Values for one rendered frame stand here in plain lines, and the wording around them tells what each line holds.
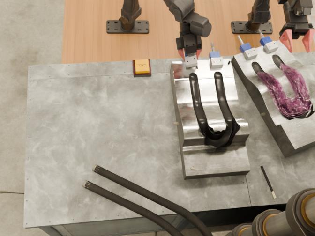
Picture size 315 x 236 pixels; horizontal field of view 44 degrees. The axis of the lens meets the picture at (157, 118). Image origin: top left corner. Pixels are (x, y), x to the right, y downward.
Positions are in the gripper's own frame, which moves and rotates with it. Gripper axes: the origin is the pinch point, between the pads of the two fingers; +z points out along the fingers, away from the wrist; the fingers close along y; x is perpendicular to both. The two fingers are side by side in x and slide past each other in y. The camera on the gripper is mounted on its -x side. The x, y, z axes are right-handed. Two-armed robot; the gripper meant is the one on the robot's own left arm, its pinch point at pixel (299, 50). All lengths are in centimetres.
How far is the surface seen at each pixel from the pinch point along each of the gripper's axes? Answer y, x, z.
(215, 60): -23.3, 28.1, -12.2
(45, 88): -96, 40, -5
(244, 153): -14.5, 32.6, 28.3
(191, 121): -36.4, 26.1, 16.7
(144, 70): -53, 36, -12
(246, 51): -7.6, 31.8, -18.6
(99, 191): -72, 34, 41
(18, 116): -129, 120, -25
